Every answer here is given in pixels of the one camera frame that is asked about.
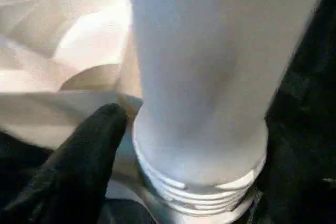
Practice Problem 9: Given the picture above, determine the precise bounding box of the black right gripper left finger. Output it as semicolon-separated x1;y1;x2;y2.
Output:
0;102;129;224

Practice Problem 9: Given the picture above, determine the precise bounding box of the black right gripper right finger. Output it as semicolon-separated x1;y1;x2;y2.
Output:
250;87;336;224

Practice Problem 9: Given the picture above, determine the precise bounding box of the white plastic table leg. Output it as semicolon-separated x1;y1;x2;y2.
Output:
125;0;329;217

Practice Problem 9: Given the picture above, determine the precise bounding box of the white plastic table top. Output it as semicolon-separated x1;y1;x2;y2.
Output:
0;0;190;224

